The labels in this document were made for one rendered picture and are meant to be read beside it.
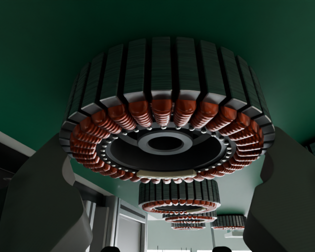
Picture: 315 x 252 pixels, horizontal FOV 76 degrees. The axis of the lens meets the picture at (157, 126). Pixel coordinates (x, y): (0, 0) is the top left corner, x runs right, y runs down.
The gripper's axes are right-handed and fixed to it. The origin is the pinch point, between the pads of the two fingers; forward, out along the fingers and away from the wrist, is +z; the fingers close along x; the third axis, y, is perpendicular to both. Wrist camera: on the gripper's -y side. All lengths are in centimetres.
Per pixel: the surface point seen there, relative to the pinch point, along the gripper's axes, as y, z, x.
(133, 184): 16.5, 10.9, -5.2
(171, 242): 562, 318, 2
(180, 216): 27.7, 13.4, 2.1
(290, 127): 1.9, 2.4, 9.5
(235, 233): 243, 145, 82
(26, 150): 5.0, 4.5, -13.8
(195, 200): 13.3, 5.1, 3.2
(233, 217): 48, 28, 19
